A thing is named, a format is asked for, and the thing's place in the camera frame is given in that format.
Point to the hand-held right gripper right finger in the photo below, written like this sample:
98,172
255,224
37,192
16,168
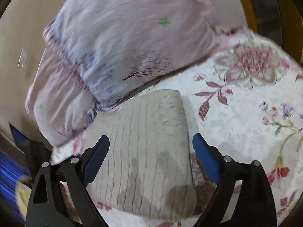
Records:
206,161

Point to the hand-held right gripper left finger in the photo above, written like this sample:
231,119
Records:
94,163

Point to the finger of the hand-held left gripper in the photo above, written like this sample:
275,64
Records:
35,152

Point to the pink floral pillow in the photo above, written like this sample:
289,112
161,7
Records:
54,106

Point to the white floral bedsheet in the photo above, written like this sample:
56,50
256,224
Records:
248,123

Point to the pink pillow with tree print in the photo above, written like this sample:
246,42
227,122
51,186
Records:
123,35

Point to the yellow wooden door with glass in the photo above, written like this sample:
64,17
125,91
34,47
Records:
290,16

